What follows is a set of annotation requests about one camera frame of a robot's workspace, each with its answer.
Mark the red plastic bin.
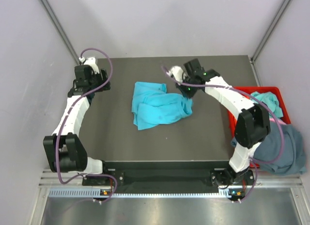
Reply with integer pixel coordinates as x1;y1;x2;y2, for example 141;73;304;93
229;87;291;170

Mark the right aluminium frame post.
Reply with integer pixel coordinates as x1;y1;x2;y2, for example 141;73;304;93
250;0;293;65

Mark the grey slotted cable duct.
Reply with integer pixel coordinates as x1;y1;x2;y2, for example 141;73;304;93
48;188;242;198

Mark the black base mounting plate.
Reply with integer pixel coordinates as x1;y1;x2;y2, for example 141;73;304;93
81;161;255;193

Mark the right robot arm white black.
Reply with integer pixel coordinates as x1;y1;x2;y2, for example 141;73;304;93
169;59;270;184

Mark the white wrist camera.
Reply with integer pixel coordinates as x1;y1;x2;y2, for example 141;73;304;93
168;66;188;82
78;57;100;74

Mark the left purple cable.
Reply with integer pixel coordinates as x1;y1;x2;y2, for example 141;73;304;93
56;47;118;203

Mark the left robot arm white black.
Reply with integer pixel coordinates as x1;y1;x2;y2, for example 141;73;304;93
43;60;110;185

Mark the purple cable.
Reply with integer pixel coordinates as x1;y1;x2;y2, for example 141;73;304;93
56;47;118;203
161;66;287;203

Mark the pink t shirt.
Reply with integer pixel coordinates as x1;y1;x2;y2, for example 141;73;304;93
269;118;286;125

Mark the aluminium frame post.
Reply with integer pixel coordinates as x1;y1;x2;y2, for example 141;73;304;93
250;0;293;65
39;0;79;65

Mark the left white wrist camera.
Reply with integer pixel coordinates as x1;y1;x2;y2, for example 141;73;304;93
78;57;100;74

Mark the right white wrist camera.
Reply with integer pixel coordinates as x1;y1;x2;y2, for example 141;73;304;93
168;66;188;82

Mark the bright cyan t shirt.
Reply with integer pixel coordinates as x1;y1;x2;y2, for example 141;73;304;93
131;82;193;131

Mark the left aluminium frame post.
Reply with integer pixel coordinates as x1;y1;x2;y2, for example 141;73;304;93
39;0;79;65

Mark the teal green t shirt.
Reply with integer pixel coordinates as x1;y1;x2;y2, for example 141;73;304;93
251;91;283;119

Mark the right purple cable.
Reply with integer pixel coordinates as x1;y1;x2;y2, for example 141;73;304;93
161;66;287;203

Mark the grey blue t shirt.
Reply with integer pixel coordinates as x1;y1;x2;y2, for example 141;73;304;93
229;118;306;176

